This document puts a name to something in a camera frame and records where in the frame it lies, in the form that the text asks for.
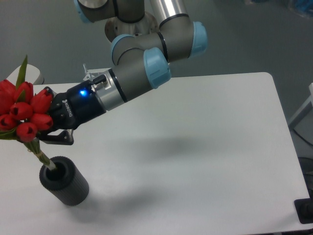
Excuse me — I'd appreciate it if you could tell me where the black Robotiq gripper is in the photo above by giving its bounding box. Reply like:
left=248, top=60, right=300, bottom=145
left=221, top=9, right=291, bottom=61
left=36, top=83, right=106, bottom=145

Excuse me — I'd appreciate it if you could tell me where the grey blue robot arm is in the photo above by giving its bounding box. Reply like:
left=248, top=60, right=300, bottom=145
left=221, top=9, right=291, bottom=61
left=38, top=0, right=208, bottom=145

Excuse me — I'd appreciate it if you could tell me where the white metal frame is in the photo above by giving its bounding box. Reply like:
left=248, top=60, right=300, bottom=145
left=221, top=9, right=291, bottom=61
left=288, top=83, right=313, bottom=131

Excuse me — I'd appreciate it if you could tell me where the white chair seat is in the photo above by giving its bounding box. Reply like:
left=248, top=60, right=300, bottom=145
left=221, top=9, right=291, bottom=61
left=7, top=64, right=45, bottom=85

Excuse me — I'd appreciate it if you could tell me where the red tulip bouquet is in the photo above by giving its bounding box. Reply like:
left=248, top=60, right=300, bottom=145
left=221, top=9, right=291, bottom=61
left=0, top=57, right=57, bottom=170

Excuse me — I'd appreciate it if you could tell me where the black table clamp mount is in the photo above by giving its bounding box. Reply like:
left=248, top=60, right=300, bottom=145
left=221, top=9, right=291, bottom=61
left=294, top=198, right=313, bottom=224

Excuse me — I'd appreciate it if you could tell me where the dark grey ribbed vase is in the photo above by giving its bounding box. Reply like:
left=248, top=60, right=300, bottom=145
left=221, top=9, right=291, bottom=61
left=39, top=156, right=89, bottom=206

